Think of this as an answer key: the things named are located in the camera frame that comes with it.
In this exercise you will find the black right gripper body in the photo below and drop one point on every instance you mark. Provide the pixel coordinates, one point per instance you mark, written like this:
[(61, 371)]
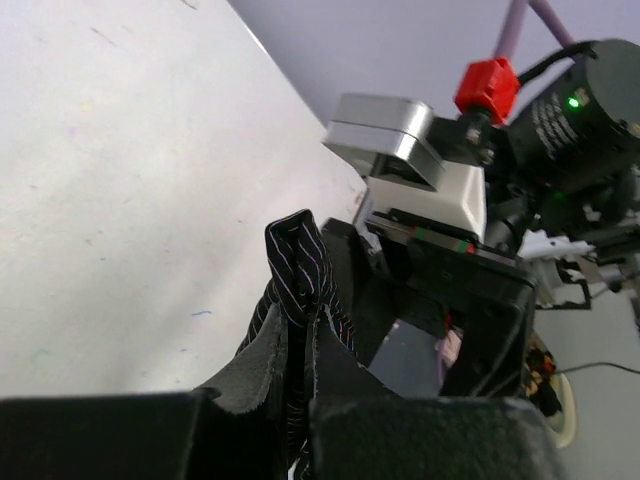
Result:
[(434, 280)]

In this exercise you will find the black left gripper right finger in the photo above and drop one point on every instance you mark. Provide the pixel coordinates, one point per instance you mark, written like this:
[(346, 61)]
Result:
[(359, 429)]

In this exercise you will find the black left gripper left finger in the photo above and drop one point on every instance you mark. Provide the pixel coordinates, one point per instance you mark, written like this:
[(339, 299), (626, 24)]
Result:
[(230, 427)]

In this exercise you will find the black striped underwear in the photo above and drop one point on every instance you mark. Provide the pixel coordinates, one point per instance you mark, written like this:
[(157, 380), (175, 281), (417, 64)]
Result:
[(303, 286)]

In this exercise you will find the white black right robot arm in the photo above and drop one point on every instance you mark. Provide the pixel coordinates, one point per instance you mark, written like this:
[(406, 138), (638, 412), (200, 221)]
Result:
[(550, 150)]

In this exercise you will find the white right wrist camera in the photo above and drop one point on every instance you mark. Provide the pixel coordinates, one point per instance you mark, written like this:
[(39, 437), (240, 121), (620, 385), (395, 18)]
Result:
[(423, 170)]

